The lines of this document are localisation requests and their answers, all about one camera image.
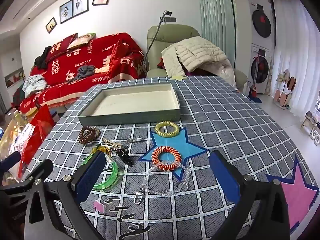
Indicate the red printed sofa blanket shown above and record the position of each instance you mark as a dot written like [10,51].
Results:
[100,52]

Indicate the small pink sticker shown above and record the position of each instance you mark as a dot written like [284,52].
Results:
[99,206]

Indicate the yellow star sticker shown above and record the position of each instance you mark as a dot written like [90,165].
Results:
[178,78]

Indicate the red plastic bag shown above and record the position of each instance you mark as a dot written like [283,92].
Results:
[37,130]

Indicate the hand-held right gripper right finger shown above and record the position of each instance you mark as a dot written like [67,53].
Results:
[225,180]

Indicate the gooseneck phone holder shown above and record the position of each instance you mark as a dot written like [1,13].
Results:
[155,36]

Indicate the dark wall switch panel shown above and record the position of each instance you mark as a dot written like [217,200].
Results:
[170,19]

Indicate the grey garment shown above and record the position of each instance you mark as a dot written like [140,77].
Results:
[85,71]

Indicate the clear plastic bag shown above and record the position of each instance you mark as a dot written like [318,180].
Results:
[12,135]

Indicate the photo printed cushion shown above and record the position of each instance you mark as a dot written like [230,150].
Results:
[81,40]

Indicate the white washing machine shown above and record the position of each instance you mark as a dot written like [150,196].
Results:
[262,67]

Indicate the green armchair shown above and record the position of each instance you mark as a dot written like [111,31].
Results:
[172,33]

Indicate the red printed pillow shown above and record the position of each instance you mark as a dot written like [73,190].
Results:
[60,50]

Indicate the small black picture frame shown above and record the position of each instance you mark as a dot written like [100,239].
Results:
[51,25]

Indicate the green translucent bangle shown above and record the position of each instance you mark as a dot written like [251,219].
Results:
[111,180]

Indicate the white tumble dryer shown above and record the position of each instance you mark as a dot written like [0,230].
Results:
[261,21]

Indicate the pink star sticker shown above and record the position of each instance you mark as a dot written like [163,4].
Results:
[297,195]

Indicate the grey-green jewelry tray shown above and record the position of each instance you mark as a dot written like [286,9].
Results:
[130,117]

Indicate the pale green curtain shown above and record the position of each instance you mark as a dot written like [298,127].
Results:
[215,12]

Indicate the black garment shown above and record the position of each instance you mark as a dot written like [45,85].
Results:
[41,60]

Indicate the black framed portrait photo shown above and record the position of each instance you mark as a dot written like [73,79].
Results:
[80,4]
[66,12]

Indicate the beige hair clip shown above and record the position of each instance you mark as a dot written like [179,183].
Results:
[112,144]

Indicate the grey checked tablecloth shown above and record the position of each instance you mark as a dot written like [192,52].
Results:
[225,130]

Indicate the wooden stool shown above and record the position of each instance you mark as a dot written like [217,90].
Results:
[308,122]

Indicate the white sheer curtain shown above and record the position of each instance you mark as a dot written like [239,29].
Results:
[295,55]

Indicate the thin yellow hair elastic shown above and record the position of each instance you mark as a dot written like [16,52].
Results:
[106,150]

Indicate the white fuzzy garment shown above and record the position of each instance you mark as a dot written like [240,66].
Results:
[33,85]

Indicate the blue star sticker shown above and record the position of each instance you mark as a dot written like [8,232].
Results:
[190,150]

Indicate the silver pearl earring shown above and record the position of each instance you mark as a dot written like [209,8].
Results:
[131,138]

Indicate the black hair clip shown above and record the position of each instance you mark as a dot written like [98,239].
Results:
[126,158]

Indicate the framed wall painting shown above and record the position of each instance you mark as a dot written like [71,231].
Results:
[13,78]

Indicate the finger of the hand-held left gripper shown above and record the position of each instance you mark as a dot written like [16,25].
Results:
[10,158]
[42,167]

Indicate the red broom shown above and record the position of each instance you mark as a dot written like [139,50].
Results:
[253,93]

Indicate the beige down jacket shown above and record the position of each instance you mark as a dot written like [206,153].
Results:
[197,52]

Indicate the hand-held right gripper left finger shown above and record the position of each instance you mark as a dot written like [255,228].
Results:
[91,177]

